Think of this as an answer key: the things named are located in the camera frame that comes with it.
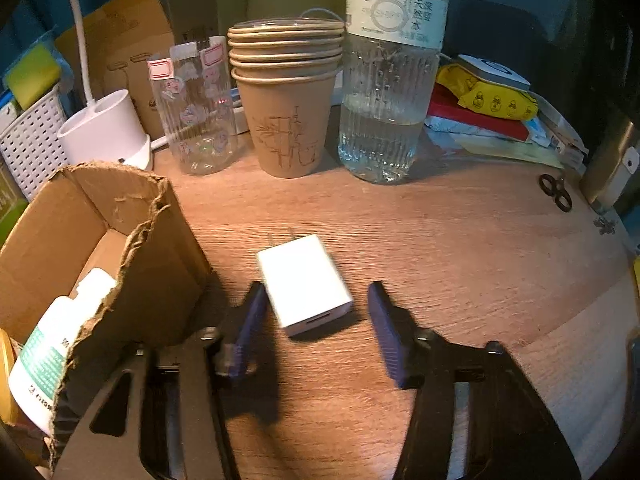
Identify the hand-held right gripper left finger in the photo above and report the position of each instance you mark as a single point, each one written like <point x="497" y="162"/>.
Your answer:
<point x="247" y="330"/>

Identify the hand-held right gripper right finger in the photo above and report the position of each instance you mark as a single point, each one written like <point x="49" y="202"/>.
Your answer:
<point x="387" y="335"/>

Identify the white charger block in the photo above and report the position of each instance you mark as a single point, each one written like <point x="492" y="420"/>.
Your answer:
<point x="305" y="285"/>

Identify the cardboard box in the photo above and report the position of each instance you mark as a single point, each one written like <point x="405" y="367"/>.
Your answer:
<point x="150" y="240"/>

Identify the white pill bottle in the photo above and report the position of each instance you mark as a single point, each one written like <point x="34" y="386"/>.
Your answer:
<point x="45" y="360"/>

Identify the stack of brown paper cups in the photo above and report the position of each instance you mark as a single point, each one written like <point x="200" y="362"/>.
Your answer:
<point x="285" y="125"/>

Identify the clear glass with stickers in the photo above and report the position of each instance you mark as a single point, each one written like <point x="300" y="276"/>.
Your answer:
<point x="200" y="125"/>

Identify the cream paper envelope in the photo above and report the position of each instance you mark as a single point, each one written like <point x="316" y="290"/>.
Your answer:
<point x="500" y="152"/>

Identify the black scissors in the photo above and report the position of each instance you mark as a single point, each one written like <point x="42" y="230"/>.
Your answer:
<point x="555" y="192"/>

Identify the red book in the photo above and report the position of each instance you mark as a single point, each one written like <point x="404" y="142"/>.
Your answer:
<point x="465" y="115"/>

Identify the metal keys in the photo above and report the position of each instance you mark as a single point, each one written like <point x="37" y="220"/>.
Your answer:
<point x="605" y="224"/>

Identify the white desk lamp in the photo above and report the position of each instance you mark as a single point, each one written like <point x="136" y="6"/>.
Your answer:
<point x="100" y="130"/>

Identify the clear plastic water bottle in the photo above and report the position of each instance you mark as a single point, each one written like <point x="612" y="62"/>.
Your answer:
<point x="395" y="85"/>

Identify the blue white packet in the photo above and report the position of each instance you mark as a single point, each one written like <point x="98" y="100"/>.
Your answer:
<point x="540" y="132"/>

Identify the white paper box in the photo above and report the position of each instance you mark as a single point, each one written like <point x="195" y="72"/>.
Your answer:
<point x="565" y="140"/>

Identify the green tissue pack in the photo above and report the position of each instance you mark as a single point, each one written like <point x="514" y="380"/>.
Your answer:
<point x="10" y="210"/>

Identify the steel tumbler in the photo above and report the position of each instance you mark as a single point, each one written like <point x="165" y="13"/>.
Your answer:
<point x="610" y="160"/>

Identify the white power bank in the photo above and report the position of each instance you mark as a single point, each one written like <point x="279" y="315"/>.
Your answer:
<point x="495" y="71"/>

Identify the white plastic basket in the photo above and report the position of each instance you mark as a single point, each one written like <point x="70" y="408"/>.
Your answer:
<point x="30" y="145"/>

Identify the brown lamp packaging carton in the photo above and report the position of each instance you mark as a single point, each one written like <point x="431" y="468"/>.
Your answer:
<point x="125" y="35"/>

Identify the yellow green sponge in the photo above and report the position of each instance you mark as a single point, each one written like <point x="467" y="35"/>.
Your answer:
<point x="32" y="72"/>

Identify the dark glass sliding door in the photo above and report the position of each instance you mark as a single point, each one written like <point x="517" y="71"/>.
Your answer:
<point x="525" y="10"/>

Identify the teal curtain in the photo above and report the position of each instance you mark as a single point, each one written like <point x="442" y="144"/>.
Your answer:
<point x="30" y="10"/>

